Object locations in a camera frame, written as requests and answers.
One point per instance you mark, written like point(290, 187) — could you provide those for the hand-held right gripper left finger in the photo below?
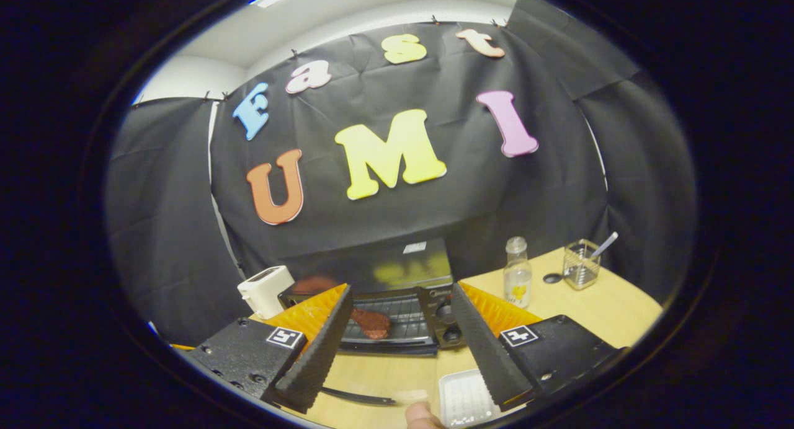
point(313, 354)

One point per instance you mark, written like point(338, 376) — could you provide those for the black backdrop cloth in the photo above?
point(465, 199)

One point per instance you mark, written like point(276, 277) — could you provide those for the small black round cap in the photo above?
point(552, 278)

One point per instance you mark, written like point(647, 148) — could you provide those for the clear glass bottle yellow label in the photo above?
point(517, 280)

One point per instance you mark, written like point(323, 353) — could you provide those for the white plastic tray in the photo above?
point(462, 398)

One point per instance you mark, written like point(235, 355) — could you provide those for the black electric oven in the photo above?
point(384, 268)

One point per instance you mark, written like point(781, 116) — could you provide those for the white toaster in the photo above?
point(267, 289)

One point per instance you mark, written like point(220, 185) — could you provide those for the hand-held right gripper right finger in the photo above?
point(487, 354)

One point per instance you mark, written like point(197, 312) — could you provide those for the reddish brown meat piece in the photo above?
point(372, 323)

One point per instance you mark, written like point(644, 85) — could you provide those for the clear glass cup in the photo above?
point(580, 271)

